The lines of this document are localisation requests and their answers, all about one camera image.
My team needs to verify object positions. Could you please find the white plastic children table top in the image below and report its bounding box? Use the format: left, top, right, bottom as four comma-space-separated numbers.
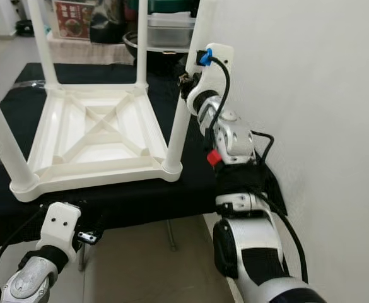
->
9, 83, 184, 203

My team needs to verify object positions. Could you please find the grey metal table leg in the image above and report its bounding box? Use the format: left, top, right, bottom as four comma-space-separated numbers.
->
165, 220, 177, 252

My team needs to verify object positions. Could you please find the beige cloth covered bench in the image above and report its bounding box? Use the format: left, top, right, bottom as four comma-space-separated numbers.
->
49, 38, 134, 64

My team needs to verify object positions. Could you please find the black bag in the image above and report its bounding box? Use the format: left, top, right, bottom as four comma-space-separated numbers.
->
88, 0, 128, 45

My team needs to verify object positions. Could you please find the red printed box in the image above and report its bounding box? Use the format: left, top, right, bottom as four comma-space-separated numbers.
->
52, 0, 93, 40

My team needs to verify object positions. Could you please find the clear tape piece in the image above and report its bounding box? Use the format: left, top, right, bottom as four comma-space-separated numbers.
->
20, 81, 49, 90

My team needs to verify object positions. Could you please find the black round floor device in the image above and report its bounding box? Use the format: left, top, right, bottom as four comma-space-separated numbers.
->
14, 19, 35, 37

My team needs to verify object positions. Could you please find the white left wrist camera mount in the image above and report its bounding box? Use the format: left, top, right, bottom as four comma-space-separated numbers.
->
36, 202, 83, 259

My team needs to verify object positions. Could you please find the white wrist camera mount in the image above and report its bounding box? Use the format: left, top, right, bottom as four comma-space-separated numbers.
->
36, 202, 83, 259
185, 43, 235, 117

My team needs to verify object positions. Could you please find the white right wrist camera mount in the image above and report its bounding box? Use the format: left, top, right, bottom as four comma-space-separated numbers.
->
185, 43, 235, 117

